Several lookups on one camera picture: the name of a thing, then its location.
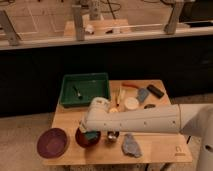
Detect grey post left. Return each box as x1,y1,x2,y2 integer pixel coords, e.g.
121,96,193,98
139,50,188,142
0,10,20,46

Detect blue grey sponge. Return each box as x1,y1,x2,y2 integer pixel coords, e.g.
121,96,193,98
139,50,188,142
137,88,149,102

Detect metal cup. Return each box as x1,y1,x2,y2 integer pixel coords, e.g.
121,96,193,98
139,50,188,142
107,131,120,142

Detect white object on shelf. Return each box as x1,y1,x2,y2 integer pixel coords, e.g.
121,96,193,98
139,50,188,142
85,24,94,35

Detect small black round object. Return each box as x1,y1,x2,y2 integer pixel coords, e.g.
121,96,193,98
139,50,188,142
144,104,156,109

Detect dark red plate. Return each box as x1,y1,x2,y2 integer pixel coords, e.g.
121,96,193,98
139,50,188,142
37,128,68,159

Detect grey post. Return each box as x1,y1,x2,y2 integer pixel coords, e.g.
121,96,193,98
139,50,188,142
164,0,184,35
72,5,85,41
0,10,20,46

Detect green sponge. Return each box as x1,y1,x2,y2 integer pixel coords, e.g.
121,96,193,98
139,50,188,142
85,131,98,140

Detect green plastic tray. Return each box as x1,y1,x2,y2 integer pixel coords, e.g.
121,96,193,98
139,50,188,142
59,73,111,108

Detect white round container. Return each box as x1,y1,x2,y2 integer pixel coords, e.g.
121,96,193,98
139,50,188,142
124,97,139,110

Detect small tool in tray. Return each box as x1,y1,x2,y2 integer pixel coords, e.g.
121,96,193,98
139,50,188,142
73,86,82,99

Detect grey post right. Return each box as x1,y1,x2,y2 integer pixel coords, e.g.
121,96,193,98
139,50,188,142
164,0,184,35

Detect yellow handled utensil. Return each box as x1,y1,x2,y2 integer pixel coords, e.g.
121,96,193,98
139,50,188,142
116,86,125,106

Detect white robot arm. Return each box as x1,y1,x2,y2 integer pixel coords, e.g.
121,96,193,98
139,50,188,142
79,97,213,171

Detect black rectangular block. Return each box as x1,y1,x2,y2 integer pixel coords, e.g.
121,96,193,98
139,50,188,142
147,84,164,98

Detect wooden table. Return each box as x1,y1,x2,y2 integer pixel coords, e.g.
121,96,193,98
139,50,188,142
43,79,193,166

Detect blue grey cloth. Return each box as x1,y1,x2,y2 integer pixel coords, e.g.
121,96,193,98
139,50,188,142
121,133,142,158

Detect grey post middle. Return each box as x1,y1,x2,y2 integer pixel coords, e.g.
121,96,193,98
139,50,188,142
72,5,85,41

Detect red bowl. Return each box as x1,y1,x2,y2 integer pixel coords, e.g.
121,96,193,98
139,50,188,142
75,129,101,148

